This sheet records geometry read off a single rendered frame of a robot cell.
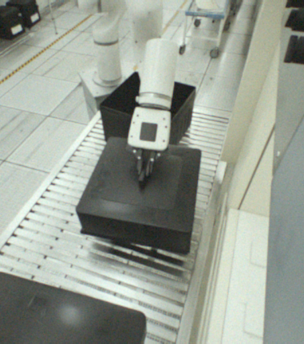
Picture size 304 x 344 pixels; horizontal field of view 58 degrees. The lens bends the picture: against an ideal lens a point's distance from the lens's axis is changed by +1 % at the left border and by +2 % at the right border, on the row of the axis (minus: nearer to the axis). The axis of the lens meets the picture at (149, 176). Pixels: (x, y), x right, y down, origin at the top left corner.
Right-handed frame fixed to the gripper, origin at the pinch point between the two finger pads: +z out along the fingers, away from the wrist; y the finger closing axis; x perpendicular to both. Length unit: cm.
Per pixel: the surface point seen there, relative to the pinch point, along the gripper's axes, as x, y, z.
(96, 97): 58, -37, -28
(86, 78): 68, -48, -38
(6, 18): 209, -206, -126
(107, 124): 28.8, -20.9, -12.6
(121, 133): 29.1, -15.2, -10.1
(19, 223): 6.8, -37.4, 23.1
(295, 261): -54, 18, 1
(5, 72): 208, -200, -69
